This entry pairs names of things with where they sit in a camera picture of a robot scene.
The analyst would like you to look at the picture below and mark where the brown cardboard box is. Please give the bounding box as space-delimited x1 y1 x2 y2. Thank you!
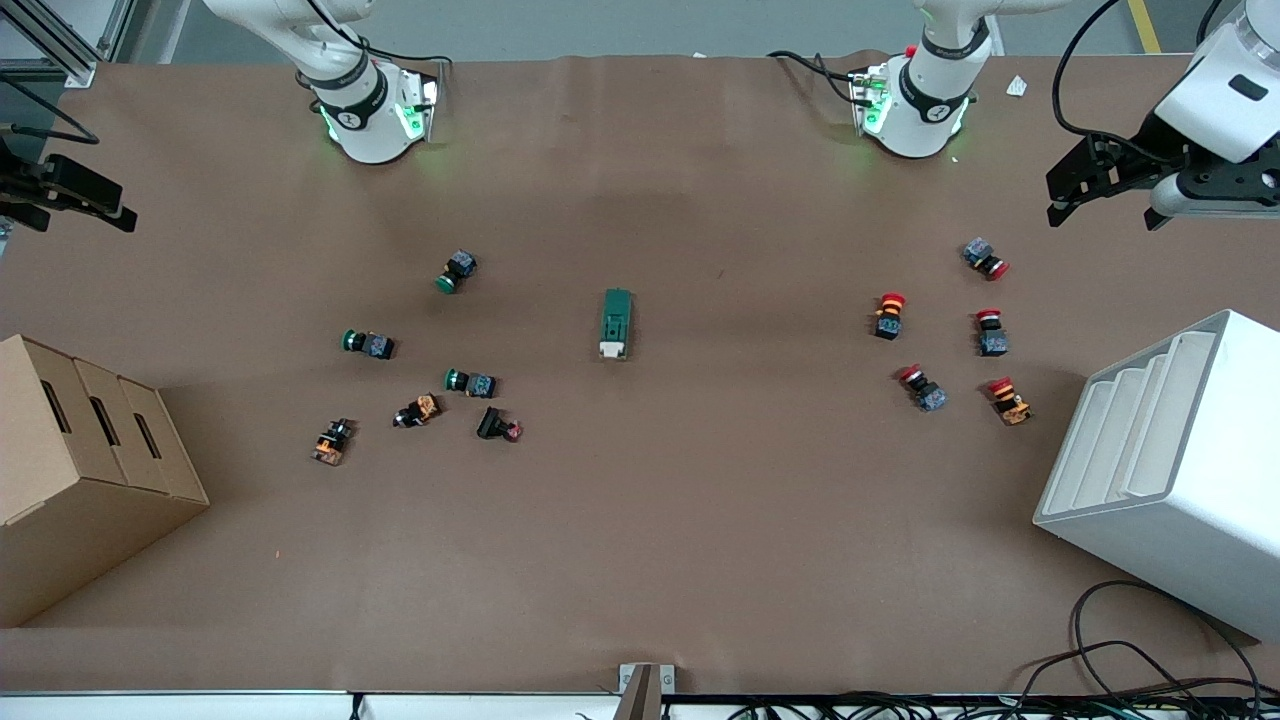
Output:
0 334 211 630

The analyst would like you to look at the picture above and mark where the brown table mat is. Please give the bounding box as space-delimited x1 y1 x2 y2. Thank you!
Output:
0 52 1280 698

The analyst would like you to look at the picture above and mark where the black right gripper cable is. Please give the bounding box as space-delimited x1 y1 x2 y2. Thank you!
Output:
0 73 101 147

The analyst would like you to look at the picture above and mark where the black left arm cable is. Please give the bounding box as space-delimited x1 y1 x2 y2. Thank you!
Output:
1053 0 1226 143

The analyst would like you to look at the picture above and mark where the aluminium frame beam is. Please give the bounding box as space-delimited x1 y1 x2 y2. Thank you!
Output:
0 0 138 88

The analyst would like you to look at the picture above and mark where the black base cable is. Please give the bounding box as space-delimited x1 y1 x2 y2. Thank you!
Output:
767 49 873 107

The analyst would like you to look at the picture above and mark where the black looped cable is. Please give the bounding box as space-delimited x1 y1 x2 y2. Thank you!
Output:
1010 579 1263 720

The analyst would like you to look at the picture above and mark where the green load switch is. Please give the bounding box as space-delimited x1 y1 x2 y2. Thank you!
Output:
598 288 635 362

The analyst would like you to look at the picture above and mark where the aluminium profile post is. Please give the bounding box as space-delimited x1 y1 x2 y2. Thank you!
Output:
612 663 677 720

